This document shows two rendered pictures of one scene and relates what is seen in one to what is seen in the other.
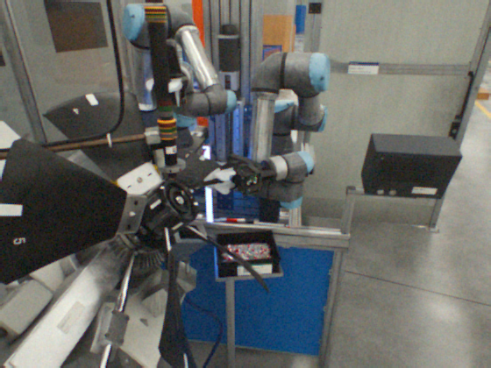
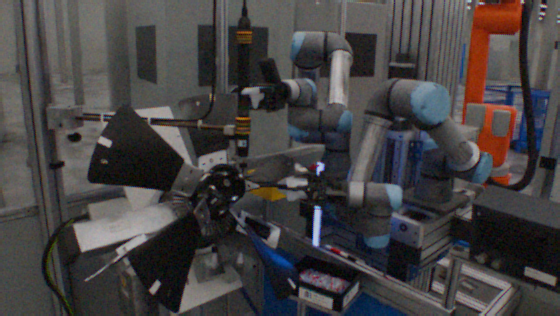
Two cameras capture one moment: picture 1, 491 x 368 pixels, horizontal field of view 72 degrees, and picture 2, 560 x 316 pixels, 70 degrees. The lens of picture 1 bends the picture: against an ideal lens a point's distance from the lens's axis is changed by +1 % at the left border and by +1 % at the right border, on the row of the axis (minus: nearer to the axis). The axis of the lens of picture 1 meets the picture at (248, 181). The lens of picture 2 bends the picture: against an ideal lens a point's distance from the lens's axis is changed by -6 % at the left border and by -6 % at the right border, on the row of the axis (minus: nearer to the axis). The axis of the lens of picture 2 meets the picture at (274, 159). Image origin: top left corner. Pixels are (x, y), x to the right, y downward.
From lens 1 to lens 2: 0.66 m
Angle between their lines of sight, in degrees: 39
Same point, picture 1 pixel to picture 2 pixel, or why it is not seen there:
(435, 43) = not seen: outside the picture
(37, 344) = (93, 227)
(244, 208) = (381, 257)
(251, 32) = (428, 63)
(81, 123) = (197, 112)
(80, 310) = (127, 226)
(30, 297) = (109, 206)
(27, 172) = (121, 123)
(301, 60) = (407, 86)
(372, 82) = not seen: outside the picture
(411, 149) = (518, 211)
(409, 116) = not seen: outside the picture
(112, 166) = (200, 146)
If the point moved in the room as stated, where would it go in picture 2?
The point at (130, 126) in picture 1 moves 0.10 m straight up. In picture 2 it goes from (226, 120) to (226, 88)
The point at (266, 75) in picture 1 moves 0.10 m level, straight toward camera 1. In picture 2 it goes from (375, 99) to (357, 101)
